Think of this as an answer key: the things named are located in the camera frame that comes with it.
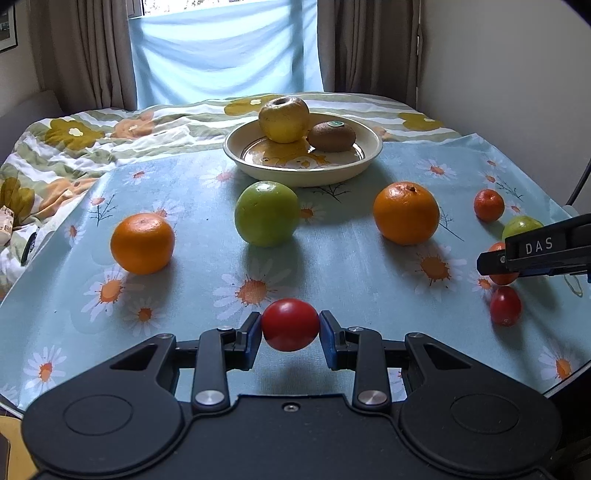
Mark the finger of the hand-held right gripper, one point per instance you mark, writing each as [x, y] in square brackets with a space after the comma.
[491, 264]

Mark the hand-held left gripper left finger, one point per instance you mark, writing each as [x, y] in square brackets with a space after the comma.
[254, 340]

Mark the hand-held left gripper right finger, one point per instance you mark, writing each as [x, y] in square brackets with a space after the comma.
[328, 342]

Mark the small mandarin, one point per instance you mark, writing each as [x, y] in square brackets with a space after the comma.
[498, 278]
[488, 204]

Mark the large red tomato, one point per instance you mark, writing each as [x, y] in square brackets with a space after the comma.
[291, 325]

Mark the small green apple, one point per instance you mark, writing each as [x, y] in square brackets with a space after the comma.
[519, 227]

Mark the large orange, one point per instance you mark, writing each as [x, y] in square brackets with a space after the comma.
[406, 212]
[143, 243]

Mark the large green apple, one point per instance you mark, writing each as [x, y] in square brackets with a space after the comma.
[267, 213]

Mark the cream ceramic bowl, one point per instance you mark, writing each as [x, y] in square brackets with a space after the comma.
[304, 173]

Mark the small red tomato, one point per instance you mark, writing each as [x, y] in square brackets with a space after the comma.
[505, 307]

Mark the blue daisy print tablecloth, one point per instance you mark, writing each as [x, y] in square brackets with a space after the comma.
[351, 272]

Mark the brown kiwi with sticker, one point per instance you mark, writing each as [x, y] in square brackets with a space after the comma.
[331, 136]

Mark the yellow apple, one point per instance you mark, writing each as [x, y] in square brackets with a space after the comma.
[282, 119]

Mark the small black object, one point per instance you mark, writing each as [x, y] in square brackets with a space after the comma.
[30, 247]

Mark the striped flower print blanket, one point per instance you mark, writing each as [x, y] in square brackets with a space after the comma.
[115, 134]

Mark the brown curtain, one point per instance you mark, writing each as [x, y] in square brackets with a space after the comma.
[364, 46]
[83, 50]

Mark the small beige object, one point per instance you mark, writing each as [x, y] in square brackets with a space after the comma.
[5, 222]

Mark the light blue window cloth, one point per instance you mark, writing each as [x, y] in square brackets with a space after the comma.
[221, 55]

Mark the grey upholstered furniture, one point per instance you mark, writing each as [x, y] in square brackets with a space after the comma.
[27, 117]

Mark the window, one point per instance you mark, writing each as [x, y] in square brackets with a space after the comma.
[184, 4]

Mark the framed wall picture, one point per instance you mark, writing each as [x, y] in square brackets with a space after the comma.
[7, 25]

